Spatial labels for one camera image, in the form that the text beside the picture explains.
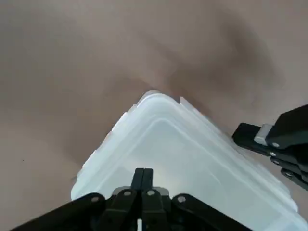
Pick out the white plastic preservation box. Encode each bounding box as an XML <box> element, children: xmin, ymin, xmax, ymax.
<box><xmin>71</xmin><ymin>90</ymin><xmax>299</xmax><ymax>231</ymax></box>

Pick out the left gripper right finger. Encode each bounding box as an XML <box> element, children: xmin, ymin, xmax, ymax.
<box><xmin>141</xmin><ymin>167</ymin><xmax>249</xmax><ymax>231</ymax></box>

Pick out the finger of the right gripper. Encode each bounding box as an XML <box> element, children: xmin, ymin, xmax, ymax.
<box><xmin>231</xmin><ymin>103</ymin><xmax>308</xmax><ymax>154</ymax></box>
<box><xmin>232</xmin><ymin>134</ymin><xmax>308</xmax><ymax>191</ymax></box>

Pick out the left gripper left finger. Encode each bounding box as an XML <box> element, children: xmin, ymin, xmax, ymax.
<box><xmin>9</xmin><ymin>167</ymin><xmax>144</xmax><ymax>231</ymax></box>

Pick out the translucent white box lid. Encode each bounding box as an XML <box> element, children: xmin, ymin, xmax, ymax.
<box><xmin>71</xmin><ymin>92</ymin><xmax>299</xmax><ymax>231</ymax></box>

